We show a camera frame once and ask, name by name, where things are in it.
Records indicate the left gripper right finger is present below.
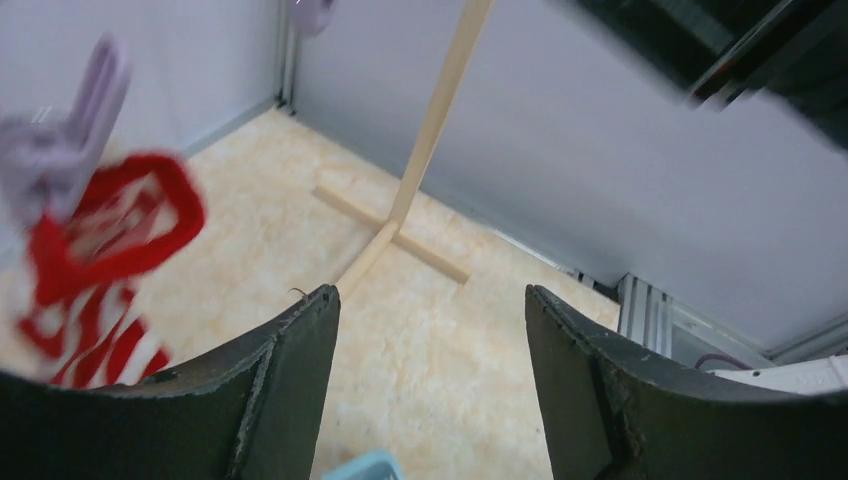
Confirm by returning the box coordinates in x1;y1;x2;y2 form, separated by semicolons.
525;285;847;479

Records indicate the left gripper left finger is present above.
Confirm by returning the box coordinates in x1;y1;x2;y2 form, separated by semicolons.
1;285;341;479

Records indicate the purple clothes clip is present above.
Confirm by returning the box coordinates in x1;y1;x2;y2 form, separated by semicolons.
1;34;132;228

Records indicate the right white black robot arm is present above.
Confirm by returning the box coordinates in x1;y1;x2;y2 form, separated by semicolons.
556;1;847;150

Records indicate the blue plastic basket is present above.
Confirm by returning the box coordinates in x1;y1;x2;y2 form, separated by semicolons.
321;450;405;480

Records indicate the red white striped sock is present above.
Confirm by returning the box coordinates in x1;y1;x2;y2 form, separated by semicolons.
15;152;205;389

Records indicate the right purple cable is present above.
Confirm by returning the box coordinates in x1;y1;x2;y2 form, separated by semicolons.
694;353;750;371

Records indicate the wooden clothes rack frame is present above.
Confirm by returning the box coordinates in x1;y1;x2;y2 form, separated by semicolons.
314;0;493;297

